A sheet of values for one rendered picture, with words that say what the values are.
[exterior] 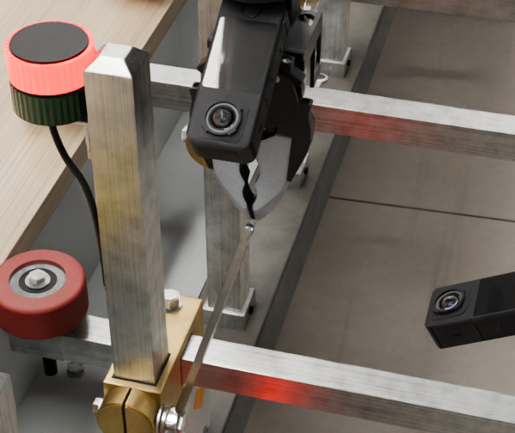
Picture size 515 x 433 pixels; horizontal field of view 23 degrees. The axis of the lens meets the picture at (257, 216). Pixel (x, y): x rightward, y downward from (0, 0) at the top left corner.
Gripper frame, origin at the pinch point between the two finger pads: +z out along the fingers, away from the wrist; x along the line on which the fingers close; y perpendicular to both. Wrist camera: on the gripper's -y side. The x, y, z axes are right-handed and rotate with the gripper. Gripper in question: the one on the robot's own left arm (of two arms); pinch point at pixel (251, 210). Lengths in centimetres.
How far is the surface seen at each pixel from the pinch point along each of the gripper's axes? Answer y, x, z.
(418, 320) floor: 98, -5, 101
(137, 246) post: -7.1, 6.6, -0.8
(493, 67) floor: 190, -9, 101
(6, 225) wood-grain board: 5.1, 23.9, 10.6
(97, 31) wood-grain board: 38.8, 28.0, 10.6
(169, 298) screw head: 1.6, 7.6, 12.4
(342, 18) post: 68, 6, 22
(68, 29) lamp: -3.6, 11.9, -16.1
